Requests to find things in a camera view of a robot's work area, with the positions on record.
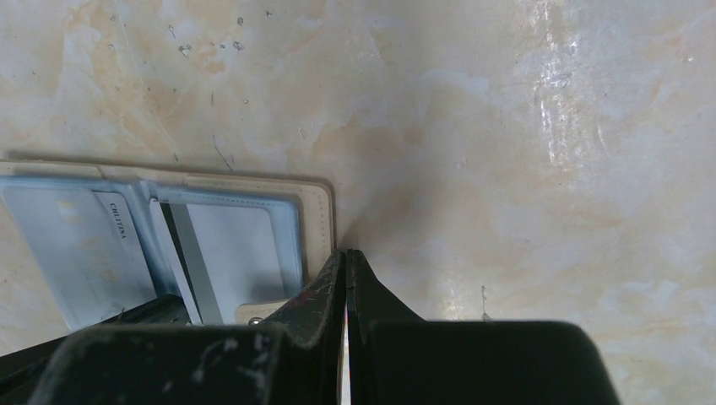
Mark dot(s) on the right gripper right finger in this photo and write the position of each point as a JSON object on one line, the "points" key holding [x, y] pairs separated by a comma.
{"points": [[384, 340]]}

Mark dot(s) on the silver VIP credit card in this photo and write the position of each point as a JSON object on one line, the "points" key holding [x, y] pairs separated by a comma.
{"points": [[229, 252]]}

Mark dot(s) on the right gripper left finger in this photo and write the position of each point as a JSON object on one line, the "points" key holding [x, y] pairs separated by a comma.
{"points": [[306, 365]]}

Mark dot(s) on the beige card holder wallet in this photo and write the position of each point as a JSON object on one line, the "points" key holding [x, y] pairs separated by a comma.
{"points": [[313, 202]]}

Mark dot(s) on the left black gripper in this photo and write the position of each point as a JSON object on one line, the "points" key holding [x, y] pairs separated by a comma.
{"points": [[168, 309]]}

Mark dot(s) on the white credit card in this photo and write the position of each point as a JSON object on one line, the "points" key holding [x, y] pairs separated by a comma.
{"points": [[87, 248]]}

